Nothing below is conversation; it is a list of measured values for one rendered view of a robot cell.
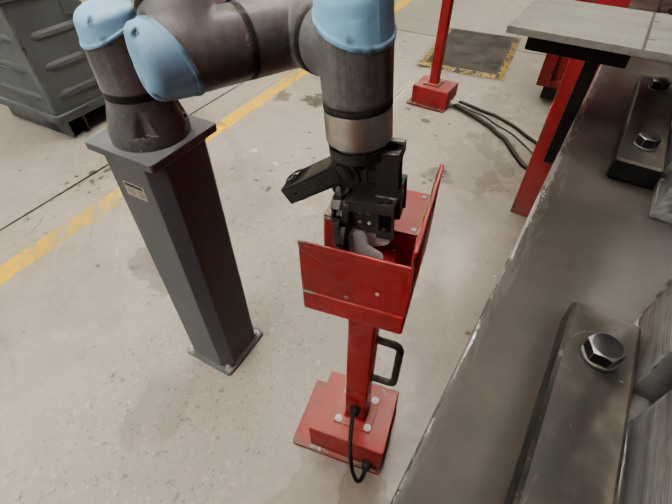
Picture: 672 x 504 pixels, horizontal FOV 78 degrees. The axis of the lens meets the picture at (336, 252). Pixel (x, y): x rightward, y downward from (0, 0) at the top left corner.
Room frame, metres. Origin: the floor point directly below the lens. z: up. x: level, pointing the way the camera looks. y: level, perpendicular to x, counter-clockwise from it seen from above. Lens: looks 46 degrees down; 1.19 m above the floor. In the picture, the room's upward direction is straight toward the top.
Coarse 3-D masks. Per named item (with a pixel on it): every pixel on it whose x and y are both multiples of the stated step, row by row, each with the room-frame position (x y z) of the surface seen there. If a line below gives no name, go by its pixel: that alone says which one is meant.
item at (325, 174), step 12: (312, 168) 0.45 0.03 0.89; (324, 168) 0.42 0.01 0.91; (336, 168) 0.41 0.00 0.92; (348, 168) 0.41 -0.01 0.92; (288, 180) 0.44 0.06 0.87; (300, 180) 0.43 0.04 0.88; (312, 180) 0.42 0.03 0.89; (324, 180) 0.41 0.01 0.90; (336, 180) 0.41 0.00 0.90; (348, 180) 0.40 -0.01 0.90; (288, 192) 0.43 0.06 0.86; (300, 192) 0.42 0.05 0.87; (312, 192) 0.42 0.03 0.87
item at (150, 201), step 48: (96, 144) 0.69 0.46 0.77; (192, 144) 0.71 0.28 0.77; (144, 192) 0.66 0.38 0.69; (192, 192) 0.69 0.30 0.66; (144, 240) 0.69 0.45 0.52; (192, 240) 0.66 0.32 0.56; (192, 288) 0.65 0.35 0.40; (240, 288) 0.74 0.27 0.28; (192, 336) 0.68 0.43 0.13; (240, 336) 0.70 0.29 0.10
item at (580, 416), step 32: (576, 320) 0.20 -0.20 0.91; (608, 320) 0.20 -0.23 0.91; (576, 352) 0.17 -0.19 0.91; (544, 384) 0.15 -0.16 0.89; (576, 384) 0.14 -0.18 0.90; (608, 384) 0.14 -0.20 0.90; (544, 416) 0.12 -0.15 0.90; (576, 416) 0.12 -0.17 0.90; (608, 416) 0.12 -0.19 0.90; (544, 448) 0.10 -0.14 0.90; (576, 448) 0.10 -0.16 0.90; (608, 448) 0.10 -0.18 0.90; (512, 480) 0.09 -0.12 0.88; (544, 480) 0.08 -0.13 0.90; (576, 480) 0.08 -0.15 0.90; (608, 480) 0.08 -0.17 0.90
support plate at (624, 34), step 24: (552, 0) 0.76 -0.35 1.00; (528, 24) 0.64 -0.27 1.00; (552, 24) 0.64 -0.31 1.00; (576, 24) 0.64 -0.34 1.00; (600, 24) 0.64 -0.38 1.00; (624, 24) 0.64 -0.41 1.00; (648, 24) 0.64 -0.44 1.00; (600, 48) 0.57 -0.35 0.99; (624, 48) 0.56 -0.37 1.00; (648, 48) 0.55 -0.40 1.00
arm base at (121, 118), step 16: (112, 96) 0.69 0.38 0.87; (144, 96) 0.69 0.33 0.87; (112, 112) 0.69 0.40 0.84; (128, 112) 0.68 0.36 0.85; (144, 112) 0.69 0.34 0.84; (160, 112) 0.70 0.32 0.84; (176, 112) 0.73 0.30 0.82; (112, 128) 0.69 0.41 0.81; (128, 128) 0.67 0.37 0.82; (144, 128) 0.69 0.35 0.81; (160, 128) 0.69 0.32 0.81; (176, 128) 0.71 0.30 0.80; (128, 144) 0.67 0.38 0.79; (144, 144) 0.67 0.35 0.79; (160, 144) 0.68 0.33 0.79
